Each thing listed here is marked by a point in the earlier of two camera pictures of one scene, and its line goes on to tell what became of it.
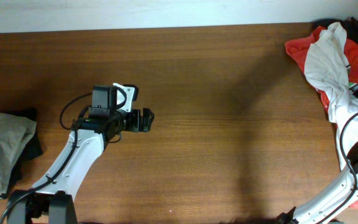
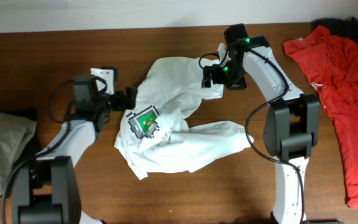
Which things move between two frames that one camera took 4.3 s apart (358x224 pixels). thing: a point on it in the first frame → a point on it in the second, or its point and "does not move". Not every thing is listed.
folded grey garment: [2, 137] does not move
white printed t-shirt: [327, 67] → [154, 134]
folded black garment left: [31, 149] does not move
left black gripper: [136, 121] → [129, 98]
